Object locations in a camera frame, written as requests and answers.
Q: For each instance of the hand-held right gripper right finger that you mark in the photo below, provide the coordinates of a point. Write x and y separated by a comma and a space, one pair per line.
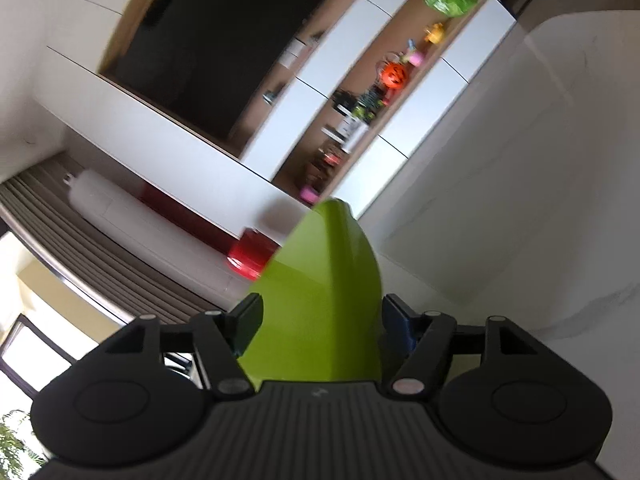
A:
399, 325

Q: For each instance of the yellow toy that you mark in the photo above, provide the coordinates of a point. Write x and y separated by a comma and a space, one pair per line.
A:
435, 33

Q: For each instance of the green toy plant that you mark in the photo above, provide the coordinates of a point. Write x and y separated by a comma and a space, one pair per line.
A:
369, 104

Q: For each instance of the green leafy plant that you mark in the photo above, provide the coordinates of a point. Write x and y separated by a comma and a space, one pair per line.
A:
15, 445

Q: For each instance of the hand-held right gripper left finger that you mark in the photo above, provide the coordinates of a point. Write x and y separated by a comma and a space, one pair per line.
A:
250, 316

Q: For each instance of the white standing air conditioner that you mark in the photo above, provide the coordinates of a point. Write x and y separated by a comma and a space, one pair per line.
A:
150, 230

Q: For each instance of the orange pumpkin bucket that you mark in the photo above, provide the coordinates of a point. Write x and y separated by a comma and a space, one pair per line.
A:
394, 74

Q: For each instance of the lime green storage bin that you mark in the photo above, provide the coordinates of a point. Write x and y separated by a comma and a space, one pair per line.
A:
320, 300

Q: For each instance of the pink cup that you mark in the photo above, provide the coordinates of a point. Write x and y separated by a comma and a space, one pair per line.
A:
414, 54

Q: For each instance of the white box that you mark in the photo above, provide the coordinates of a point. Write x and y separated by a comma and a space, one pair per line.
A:
350, 132

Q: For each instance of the small pink container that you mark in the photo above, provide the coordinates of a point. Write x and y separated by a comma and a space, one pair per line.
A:
310, 195

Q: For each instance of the red board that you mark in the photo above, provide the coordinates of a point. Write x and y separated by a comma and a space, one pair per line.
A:
190, 215

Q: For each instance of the grey curtain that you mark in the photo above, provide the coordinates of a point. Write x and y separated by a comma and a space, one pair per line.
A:
60, 230

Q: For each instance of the white marble desktop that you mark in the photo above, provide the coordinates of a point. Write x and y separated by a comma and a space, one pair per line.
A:
500, 210

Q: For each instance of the black television screen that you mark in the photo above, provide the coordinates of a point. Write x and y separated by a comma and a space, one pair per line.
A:
215, 45

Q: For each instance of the white wall cabinet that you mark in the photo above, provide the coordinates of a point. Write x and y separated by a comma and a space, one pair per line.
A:
165, 145

